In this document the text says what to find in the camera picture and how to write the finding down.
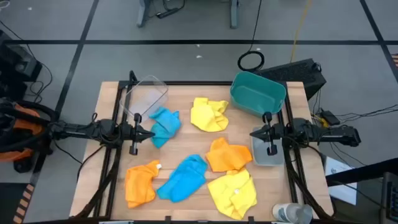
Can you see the black power strip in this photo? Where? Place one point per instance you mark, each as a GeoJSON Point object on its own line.
{"type": "Point", "coordinates": [168, 13]}

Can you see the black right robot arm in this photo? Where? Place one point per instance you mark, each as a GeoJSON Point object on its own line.
{"type": "Point", "coordinates": [335, 135]}

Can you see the clear plastic bin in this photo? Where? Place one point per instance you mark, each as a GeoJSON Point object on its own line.
{"type": "Point", "coordinates": [146, 99]}

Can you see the white paper sheet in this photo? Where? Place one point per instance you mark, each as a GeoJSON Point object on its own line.
{"type": "Point", "coordinates": [342, 194]}

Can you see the black power adapter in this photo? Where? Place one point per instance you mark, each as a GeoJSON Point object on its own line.
{"type": "Point", "coordinates": [330, 117]}

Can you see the orange black hazard strip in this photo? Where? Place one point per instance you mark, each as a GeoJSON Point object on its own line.
{"type": "Point", "coordinates": [23, 203]}

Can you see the orange and black vacuum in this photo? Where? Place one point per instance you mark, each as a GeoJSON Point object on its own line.
{"type": "Point", "coordinates": [21, 124]}

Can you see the large yellow microfiber towel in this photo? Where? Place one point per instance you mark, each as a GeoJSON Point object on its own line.
{"type": "Point", "coordinates": [230, 193]}

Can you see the grey table leg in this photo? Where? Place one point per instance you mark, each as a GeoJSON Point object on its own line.
{"type": "Point", "coordinates": [143, 15]}
{"type": "Point", "coordinates": [234, 15]}

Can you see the black computer tower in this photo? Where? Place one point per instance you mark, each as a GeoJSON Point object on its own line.
{"type": "Point", "coordinates": [295, 73]}

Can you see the large blue microfiber towel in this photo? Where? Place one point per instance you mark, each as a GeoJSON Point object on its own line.
{"type": "Point", "coordinates": [183, 180]}

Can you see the teal plastic bin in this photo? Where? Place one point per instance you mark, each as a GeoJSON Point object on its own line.
{"type": "Point", "coordinates": [258, 96]}

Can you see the small blue microfiber towel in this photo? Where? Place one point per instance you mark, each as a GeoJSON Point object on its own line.
{"type": "Point", "coordinates": [166, 124]}

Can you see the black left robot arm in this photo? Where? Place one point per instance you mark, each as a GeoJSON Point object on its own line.
{"type": "Point", "coordinates": [77, 130]}

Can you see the black equipment stack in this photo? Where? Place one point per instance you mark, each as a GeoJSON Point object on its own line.
{"type": "Point", "coordinates": [15, 62]}

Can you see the small yellow microfiber towel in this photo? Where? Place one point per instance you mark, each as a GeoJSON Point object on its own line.
{"type": "Point", "coordinates": [208, 116]}

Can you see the dark table edge beam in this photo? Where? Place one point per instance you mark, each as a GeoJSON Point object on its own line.
{"type": "Point", "coordinates": [373, 169]}

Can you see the black metal table frame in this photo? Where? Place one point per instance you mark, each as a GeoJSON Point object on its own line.
{"type": "Point", "coordinates": [192, 83]}

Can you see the clear plastic cup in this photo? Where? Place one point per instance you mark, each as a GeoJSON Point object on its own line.
{"type": "Point", "coordinates": [289, 213]}

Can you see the orange microfiber towel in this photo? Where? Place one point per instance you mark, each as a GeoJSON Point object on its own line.
{"type": "Point", "coordinates": [140, 186]}
{"type": "Point", "coordinates": [227, 157]}

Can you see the grey device with keys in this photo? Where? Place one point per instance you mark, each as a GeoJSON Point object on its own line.
{"type": "Point", "coordinates": [390, 199]}

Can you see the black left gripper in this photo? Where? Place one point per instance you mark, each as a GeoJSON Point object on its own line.
{"type": "Point", "coordinates": [135, 133]}

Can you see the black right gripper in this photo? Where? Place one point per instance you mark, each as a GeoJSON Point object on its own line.
{"type": "Point", "coordinates": [270, 133]}

